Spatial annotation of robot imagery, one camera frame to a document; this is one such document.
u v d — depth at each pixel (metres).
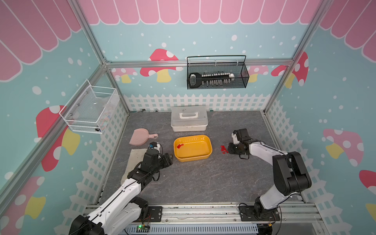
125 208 0.60
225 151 0.97
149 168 0.61
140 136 1.06
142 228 0.73
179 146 1.00
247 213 0.74
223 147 1.00
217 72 0.92
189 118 0.99
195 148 1.01
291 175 0.46
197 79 0.90
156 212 0.74
